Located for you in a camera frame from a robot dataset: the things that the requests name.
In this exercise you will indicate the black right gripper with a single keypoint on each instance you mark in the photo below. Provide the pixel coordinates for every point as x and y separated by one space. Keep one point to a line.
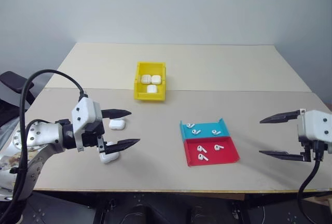
307 149

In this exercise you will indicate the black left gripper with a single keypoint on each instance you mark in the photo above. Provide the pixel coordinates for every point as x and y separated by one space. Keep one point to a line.
92 136

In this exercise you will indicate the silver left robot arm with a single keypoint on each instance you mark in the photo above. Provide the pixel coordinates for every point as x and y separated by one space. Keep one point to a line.
39 136

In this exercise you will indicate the yellow plastic bin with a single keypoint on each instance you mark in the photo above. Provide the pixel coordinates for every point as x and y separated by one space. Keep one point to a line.
138 94

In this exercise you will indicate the red plastic tray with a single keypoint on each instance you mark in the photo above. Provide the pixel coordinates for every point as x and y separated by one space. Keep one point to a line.
223 155

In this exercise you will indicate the blue plastic tray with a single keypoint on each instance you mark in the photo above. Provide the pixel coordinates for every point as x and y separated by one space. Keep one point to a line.
205 126

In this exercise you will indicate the black rounded shape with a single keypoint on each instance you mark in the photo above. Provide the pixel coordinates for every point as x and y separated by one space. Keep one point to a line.
203 213
142 215

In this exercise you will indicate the grey and black clothing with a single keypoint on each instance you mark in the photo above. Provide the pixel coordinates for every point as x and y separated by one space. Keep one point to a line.
7 112

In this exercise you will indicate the black office chair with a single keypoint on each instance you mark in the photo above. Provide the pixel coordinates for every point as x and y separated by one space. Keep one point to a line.
14 81

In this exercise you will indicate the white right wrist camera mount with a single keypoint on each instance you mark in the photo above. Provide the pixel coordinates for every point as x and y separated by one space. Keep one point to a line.
316 125

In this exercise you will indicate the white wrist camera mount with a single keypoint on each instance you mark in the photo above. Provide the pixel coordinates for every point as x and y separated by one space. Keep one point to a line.
84 111
316 125

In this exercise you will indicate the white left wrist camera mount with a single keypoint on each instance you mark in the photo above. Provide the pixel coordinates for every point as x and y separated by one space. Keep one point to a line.
84 111

